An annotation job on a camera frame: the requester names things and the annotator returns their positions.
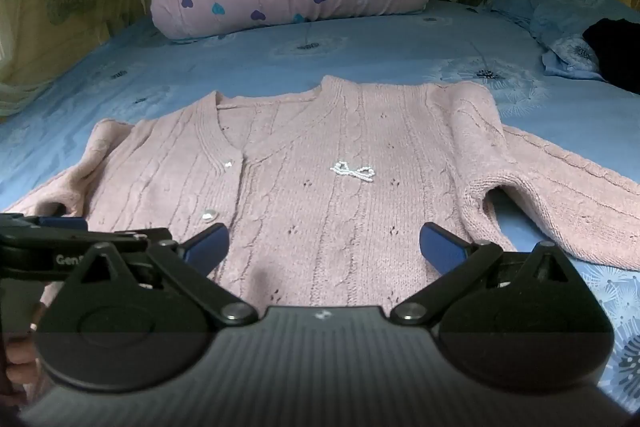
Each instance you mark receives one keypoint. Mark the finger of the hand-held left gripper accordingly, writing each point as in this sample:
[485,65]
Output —
[62,223]

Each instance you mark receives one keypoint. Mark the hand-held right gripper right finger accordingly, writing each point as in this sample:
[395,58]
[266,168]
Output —
[440,249]

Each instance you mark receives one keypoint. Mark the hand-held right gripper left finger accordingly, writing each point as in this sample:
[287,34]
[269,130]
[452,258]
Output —
[207,247]

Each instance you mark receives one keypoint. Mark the pink knit cardigan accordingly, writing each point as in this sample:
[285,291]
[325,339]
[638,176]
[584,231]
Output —
[325,207]

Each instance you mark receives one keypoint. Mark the person's left hand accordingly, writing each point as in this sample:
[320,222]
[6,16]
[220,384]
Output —
[20,359]

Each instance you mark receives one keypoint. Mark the white mosquito net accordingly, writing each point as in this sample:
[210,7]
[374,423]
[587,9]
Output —
[75,17]

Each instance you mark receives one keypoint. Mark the blue dandelion-print bed sheet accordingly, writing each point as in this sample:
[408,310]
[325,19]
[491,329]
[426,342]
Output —
[350,52]

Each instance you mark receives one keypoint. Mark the blue dandelion-print pillow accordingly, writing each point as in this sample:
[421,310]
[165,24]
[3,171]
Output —
[550,7]

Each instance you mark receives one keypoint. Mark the black garment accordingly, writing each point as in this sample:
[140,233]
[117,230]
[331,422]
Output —
[620,52]

